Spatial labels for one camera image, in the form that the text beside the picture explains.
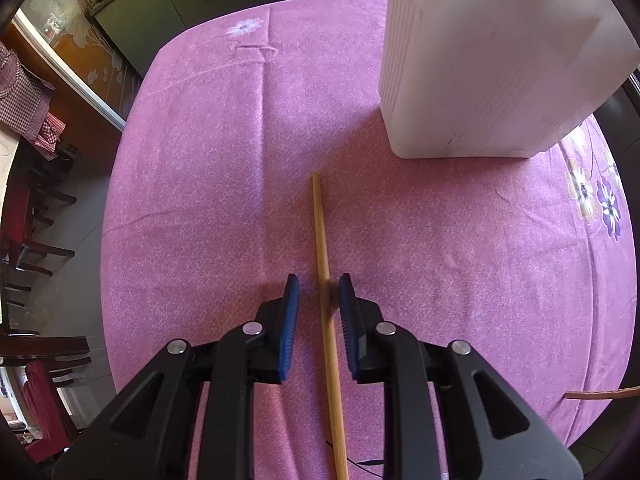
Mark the red checkered apron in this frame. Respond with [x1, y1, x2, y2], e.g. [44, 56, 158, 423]
[0, 42, 69, 154]

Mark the thin black cable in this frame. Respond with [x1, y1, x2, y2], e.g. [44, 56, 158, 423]
[324, 439, 386, 466]

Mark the reddish brown wooden chopstick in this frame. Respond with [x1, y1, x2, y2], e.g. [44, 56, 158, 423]
[563, 387, 639, 402]

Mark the red cushioned wooden chair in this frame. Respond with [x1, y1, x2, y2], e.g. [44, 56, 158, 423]
[0, 334, 94, 462]

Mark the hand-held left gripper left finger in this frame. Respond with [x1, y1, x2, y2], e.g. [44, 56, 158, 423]
[66, 273, 301, 480]

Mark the floral etched glass door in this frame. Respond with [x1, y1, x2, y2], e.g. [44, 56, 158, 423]
[14, 0, 144, 132]

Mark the white plastic utensil basket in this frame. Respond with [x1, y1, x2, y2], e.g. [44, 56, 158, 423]
[377, 0, 640, 160]

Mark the light bamboo chopstick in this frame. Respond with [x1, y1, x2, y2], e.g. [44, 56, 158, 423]
[311, 172, 350, 480]

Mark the green kitchen cabinet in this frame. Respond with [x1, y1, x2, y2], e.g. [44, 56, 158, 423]
[92, 0, 391, 79]

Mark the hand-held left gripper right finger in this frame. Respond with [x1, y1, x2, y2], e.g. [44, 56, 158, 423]
[338, 273, 584, 480]

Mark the dark wooden chair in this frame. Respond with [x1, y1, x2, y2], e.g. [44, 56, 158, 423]
[0, 169, 77, 282]

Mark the pink floral tablecloth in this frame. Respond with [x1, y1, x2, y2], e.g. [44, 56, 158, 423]
[100, 0, 632, 480]

